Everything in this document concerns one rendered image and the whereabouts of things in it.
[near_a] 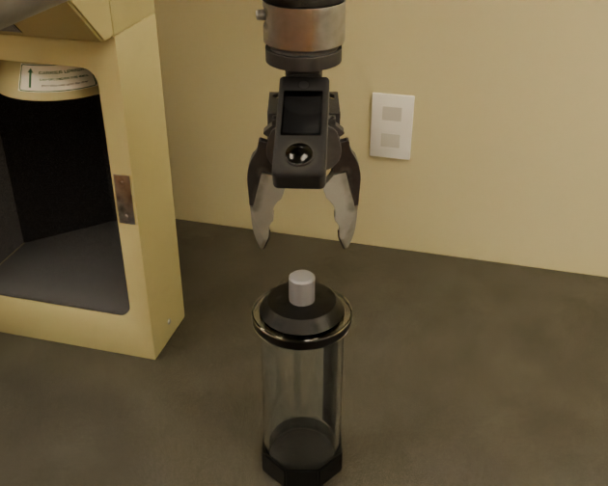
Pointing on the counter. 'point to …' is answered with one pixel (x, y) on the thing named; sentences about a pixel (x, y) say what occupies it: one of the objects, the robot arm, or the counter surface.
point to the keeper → (124, 199)
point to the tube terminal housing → (150, 297)
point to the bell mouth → (43, 81)
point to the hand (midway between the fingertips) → (304, 242)
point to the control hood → (69, 21)
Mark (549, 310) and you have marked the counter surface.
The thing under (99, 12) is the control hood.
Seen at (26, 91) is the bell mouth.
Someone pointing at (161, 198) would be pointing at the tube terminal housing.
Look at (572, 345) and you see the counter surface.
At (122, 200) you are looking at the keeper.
